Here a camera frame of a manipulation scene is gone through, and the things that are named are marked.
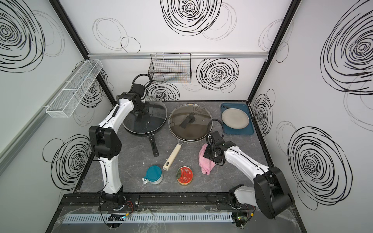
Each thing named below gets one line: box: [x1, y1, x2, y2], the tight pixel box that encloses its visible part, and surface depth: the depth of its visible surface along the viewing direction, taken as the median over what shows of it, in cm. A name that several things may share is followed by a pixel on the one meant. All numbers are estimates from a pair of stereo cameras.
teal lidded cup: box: [141, 165, 164, 185], surface depth 77 cm
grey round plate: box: [221, 107, 250, 130], surface depth 113 cm
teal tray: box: [220, 102, 255, 135], surface depth 105 cm
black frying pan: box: [122, 115, 168, 157], surface depth 90 cm
